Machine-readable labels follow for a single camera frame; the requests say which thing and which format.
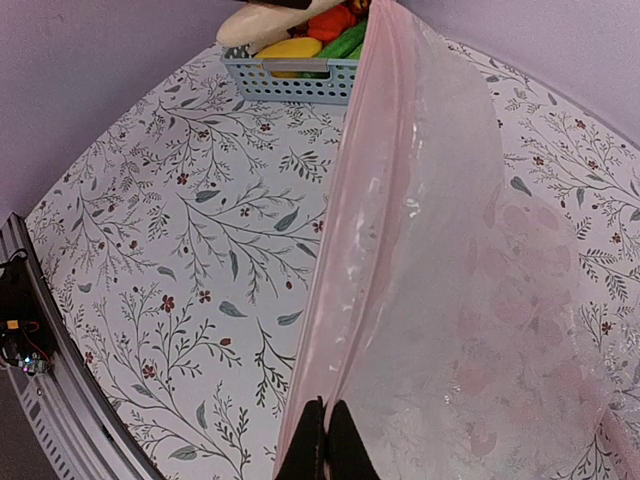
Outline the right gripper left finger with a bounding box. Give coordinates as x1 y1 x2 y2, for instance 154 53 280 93
280 397 325 480

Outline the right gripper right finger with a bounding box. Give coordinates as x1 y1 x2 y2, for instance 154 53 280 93
326 400 380 480

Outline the clear zip bag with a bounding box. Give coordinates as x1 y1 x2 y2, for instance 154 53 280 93
273 1 639 479

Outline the white daikon radish toy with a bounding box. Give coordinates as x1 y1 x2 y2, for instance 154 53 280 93
216 0 340 48

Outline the floral patterned table mat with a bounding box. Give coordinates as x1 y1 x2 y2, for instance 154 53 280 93
27 44 639 479

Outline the light blue plastic basket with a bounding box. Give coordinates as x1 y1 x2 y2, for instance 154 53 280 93
221 46 359 106

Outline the yellow pepper toy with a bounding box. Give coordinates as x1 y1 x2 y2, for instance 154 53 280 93
254 37 323 60

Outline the green cucumber toy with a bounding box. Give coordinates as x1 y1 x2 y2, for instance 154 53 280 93
316 20 368 60

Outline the orange pepper toy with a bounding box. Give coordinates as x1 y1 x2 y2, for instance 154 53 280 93
307 4 357 44

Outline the front aluminium rail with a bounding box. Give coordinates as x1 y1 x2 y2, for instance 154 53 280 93
1 213 163 479

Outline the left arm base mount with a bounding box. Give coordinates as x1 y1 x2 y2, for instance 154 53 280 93
1 248 55 376

